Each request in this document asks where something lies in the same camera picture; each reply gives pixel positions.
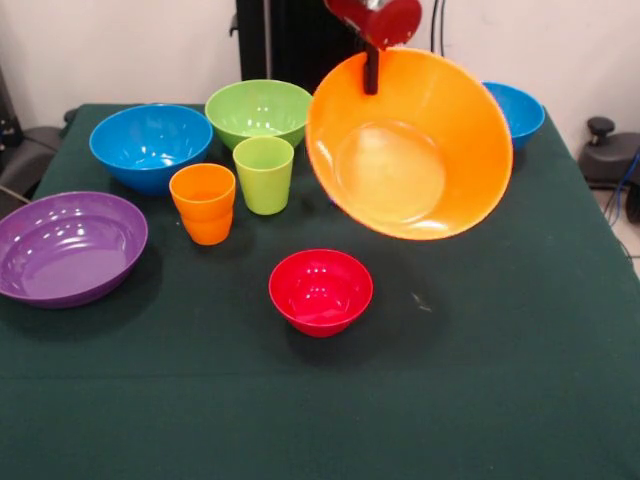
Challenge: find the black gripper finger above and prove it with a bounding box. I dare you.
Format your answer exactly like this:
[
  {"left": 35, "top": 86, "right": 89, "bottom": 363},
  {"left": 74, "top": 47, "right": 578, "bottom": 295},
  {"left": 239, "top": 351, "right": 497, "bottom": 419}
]
[{"left": 362, "top": 43, "right": 382, "bottom": 96}]

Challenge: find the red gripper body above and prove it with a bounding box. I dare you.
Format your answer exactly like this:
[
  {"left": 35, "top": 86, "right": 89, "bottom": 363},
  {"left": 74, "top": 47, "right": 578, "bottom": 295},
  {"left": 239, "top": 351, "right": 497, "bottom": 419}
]
[{"left": 323, "top": 0, "right": 424, "bottom": 51}]

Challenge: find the large yellow-orange bowl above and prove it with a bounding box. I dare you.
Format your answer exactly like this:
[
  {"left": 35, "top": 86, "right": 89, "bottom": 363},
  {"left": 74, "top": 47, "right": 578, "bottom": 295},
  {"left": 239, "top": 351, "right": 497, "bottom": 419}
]
[{"left": 304, "top": 47, "right": 515, "bottom": 242}]

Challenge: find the small pink-red bowl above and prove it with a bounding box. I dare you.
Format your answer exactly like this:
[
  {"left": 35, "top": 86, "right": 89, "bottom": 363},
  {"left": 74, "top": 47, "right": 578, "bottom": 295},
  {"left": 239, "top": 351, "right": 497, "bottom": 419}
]
[{"left": 268, "top": 248, "right": 375, "bottom": 339}]

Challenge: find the large green bowl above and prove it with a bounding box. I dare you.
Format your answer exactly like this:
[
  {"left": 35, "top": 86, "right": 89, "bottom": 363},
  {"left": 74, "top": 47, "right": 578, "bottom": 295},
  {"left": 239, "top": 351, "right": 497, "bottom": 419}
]
[{"left": 204, "top": 78, "right": 314, "bottom": 151}]

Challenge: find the green plastic cup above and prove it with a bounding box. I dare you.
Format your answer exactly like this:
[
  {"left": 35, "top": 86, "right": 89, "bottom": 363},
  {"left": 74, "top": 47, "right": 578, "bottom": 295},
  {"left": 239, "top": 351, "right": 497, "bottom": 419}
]
[{"left": 231, "top": 136, "right": 296, "bottom": 217}]

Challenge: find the blue plastic bowl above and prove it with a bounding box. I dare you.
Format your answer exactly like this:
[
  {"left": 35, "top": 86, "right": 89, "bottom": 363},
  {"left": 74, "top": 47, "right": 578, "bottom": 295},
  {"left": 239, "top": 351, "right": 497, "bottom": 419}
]
[
  {"left": 88, "top": 103, "right": 215, "bottom": 197},
  {"left": 482, "top": 81, "right": 546, "bottom": 153}
]

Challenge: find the orange plastic cup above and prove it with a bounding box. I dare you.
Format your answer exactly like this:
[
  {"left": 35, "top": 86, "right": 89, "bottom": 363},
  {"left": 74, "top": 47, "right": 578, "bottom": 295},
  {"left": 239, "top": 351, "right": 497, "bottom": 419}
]
[{"left": 168, "top": 163, "right": 237, "bottom": 247}]

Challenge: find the dark grey stand foot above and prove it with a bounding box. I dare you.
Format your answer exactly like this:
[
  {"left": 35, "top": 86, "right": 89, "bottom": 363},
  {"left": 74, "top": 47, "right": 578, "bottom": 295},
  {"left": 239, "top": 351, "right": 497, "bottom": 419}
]
[
  {"left": 0, "top": 117, "right": 76, "bottom": 206},
  {"left": 578, "top": 116, "right": 640, "bottom": 189}
]

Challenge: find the dark green tablecloth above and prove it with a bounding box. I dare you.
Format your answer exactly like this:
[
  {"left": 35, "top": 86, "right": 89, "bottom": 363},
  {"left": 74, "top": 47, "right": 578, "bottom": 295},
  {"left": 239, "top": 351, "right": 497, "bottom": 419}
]
[{"left": 0, "top": 102, "right": 640, "bottom": 480}]

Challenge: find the purple shallow bowl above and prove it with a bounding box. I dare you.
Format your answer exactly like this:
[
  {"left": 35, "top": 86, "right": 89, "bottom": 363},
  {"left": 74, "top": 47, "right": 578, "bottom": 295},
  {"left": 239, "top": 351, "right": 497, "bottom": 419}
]
[{"left": 0, "top": 190, "right": 150, "bottom": 310}]

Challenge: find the black wall cable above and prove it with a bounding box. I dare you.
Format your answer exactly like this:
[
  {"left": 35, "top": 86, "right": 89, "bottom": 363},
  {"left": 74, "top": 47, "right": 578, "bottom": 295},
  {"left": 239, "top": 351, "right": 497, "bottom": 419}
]
[{"left": 428, "top": 0, "right": 451, "bottom": 57}]

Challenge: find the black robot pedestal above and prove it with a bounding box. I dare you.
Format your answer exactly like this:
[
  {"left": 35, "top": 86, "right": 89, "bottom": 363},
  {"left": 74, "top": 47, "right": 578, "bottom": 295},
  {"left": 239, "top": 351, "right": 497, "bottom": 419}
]
[{"left": 229, "top": 0, "right": 371, "bottom": 96}]

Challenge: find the blue floor cable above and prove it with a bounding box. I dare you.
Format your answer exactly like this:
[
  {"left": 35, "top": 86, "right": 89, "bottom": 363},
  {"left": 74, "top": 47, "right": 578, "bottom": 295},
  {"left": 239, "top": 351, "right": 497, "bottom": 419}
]
[{"left": 603, "top": 149, "right": 640, "bottom": 229}]

